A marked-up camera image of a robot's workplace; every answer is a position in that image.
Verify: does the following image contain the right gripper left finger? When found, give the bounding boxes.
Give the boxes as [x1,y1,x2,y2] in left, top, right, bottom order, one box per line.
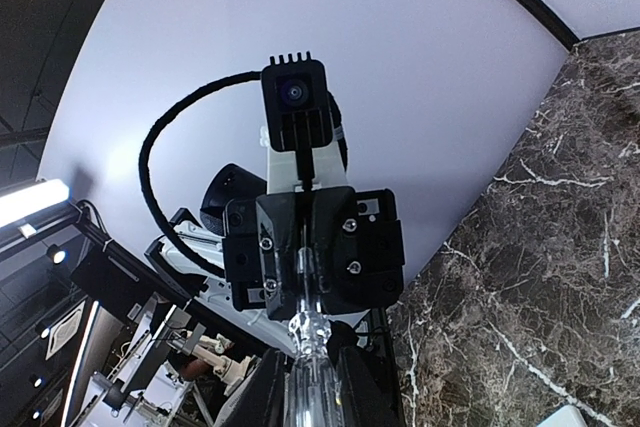
[234,349,286,427]

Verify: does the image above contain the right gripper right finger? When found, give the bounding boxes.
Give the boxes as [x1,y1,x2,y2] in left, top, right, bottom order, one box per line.
[337,347,395,427]

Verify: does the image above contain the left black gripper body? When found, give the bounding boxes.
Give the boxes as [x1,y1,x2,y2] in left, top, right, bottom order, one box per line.
[222,186,405,320]

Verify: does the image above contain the white remote control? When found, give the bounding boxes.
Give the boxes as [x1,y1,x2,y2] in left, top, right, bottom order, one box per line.
[538,405,587,427]

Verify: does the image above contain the clear handle screwdriver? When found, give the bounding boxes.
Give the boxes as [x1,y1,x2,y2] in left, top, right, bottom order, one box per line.
[287,247,344,427]

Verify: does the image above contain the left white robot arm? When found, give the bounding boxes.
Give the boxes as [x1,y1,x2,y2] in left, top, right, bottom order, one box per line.
[139,93,405,347]

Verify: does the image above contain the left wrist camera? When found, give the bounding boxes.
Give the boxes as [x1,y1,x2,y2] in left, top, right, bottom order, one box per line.
[260,52,333,152]

